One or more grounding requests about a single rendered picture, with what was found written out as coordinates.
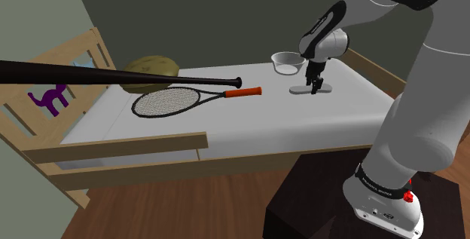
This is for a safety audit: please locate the dark robot stand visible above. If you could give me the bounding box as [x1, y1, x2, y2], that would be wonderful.
[261, 147, 467, 239]

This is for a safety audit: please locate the wooden bed with white mattress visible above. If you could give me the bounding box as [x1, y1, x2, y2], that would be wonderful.
[0, 26, 407, 210]

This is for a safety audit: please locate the flat grey oval object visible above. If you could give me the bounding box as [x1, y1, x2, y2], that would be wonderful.
[288, 83, 333, 96]

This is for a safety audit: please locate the light blue cat figure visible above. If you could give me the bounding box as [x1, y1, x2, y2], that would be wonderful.
[72, 57, 93, 69]

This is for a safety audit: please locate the clear glass bowl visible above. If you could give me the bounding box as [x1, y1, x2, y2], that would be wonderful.
[270, 51, 307, 76]

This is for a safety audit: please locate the purple cat figure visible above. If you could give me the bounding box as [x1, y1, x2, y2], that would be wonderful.
[27, 84, 70, 118]

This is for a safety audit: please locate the black baseball bat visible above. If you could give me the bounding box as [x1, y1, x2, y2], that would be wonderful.
[0, 60, 243, 89]

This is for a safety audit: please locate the black racket with orange grip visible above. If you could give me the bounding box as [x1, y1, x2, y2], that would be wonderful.
[130, 86, 263, 119]

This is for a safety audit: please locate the olive green pillow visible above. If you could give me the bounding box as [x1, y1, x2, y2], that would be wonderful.
[121, 55, 181, 95]

